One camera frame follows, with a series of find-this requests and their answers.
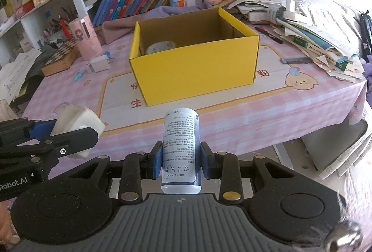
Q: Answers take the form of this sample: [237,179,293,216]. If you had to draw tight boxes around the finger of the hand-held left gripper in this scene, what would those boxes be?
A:
[0,119,57,151]
[0,128,98,161]

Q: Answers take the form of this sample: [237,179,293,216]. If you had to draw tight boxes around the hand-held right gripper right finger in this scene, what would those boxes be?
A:
[200,141,295,204]

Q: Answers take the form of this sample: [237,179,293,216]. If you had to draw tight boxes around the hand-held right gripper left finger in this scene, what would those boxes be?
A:
[68,141,164,204]

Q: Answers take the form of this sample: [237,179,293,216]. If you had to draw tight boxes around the white spray bottle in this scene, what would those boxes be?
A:
[161,107,202,194]

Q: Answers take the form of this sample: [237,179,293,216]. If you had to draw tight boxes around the white plug adapter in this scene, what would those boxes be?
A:
[89,58,111,74]

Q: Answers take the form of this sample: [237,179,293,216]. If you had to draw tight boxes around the yellow cardboard box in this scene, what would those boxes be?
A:
[129,7,260,107]

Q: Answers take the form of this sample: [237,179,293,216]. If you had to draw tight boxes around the yellow tape roll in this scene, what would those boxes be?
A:
[145,40,176,55]

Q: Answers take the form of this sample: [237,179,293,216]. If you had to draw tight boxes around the pink checked tablecloth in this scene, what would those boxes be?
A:
[22,0,368,177]

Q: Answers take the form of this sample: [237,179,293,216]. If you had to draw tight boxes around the stack of printed papers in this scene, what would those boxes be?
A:
[0,51,44,103]

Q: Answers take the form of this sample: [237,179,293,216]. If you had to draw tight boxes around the grey cloth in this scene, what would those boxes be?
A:
[25,45,59,87]

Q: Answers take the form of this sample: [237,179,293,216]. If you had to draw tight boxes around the wooden chess board box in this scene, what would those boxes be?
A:
[41,37,80,77]

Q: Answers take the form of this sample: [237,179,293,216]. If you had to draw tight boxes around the pink cartoon tumbler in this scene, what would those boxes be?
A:
[68,15,103,61]

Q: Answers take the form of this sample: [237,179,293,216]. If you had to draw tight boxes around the black pen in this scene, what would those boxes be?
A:
[253,26,284,44]

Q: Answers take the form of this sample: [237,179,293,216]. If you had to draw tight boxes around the purple cloth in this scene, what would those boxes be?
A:
[102,3,218,44]

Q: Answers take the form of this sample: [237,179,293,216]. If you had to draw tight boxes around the pile of books and papers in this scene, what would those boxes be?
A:
[232,0,365,84]

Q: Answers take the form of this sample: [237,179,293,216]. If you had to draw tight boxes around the black bag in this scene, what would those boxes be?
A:
[360,10,372,58]

